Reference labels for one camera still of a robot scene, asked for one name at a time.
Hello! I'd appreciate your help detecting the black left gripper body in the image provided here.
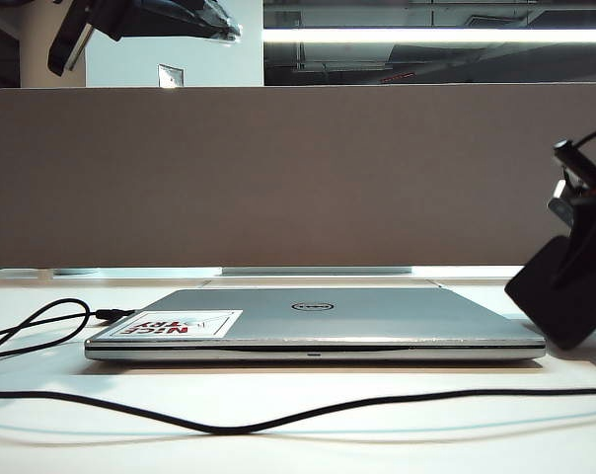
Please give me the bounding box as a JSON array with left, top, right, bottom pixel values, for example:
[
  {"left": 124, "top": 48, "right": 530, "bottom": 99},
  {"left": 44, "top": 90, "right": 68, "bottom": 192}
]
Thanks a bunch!
[{"left": 47, "top": 0, "right": 190, "bottom": 76}]

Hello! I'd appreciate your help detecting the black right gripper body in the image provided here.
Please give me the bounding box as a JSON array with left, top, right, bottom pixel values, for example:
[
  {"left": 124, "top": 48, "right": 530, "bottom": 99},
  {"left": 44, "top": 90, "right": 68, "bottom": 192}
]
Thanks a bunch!
[{"left": 553, "top": 140, "right": 596, "bottom": 198}]

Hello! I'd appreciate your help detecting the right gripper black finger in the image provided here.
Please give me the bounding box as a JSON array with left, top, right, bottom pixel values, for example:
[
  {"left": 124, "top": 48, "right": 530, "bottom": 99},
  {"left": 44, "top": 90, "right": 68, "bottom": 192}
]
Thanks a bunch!
[{"left": 554, "top": 195, "right": 596, "bottom": 287}]

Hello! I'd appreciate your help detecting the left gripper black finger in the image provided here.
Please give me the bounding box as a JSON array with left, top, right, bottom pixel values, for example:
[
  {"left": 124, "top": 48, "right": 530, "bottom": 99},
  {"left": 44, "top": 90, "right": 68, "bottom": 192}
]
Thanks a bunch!
[{"left": 179, "top": 0, "right": 244, "bottom": 44}]

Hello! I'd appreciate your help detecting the black charging cable silver plug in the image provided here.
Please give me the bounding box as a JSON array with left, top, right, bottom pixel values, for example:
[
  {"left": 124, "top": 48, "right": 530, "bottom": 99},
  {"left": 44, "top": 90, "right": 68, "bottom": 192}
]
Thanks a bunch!
[{"left": 0, "top": 296, "right": 596, "bottom": 436}]

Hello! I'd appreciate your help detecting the brown desk divider panel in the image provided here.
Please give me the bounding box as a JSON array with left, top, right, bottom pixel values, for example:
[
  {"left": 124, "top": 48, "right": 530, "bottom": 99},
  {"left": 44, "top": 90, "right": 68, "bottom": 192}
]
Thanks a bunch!
[{"left": 0, "top": 83, "right": 596, "bottom": 274}]

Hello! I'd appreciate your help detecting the long ceiling light strip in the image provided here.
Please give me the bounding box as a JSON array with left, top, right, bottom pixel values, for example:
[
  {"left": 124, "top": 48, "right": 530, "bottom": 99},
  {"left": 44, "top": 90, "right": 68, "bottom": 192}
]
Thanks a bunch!
[{"left": 261, "top": 28, "right": 596, "bottom": 44}]

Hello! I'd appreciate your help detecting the silver Dell laptop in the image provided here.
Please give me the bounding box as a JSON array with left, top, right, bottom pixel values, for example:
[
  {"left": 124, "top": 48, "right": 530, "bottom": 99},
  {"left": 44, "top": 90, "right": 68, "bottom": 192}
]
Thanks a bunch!
[{"left": 84, "top": 288, "right": 547, "bottom": 362}]

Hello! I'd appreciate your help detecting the white Nice Try sticker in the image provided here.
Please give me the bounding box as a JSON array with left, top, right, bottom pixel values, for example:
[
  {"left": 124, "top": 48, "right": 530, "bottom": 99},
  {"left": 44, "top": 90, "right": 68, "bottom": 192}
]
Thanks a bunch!
[{"left": 111, "top": 309, "right": 245, "bottom": 340}]

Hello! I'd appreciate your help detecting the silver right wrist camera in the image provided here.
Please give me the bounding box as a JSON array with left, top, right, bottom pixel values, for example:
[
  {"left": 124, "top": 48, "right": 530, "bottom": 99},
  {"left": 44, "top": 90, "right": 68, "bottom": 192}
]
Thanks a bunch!
[{"left": 548, "top": 180, "right": 573, "bottom": 221}]

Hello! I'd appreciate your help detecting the black robot camera cable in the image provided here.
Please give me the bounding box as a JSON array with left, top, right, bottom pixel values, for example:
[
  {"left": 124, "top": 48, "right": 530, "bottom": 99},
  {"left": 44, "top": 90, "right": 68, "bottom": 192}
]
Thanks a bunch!
[{"left": 573, "top": 118, "right": 596, "bottom": 149}]

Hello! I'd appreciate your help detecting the silver wall plate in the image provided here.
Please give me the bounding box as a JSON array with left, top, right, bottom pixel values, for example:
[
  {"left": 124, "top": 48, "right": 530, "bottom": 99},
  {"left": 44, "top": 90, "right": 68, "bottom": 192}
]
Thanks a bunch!
[{"left": 158, "top": 63, "right": 186, "bottom": 90}]

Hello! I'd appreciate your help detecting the long grey divider bracket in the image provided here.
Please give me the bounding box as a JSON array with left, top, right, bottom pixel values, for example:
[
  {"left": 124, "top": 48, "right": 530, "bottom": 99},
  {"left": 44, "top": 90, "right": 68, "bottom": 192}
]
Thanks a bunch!
[{"left": 221, "top": 266, "right": 413, "bottom": 277}]

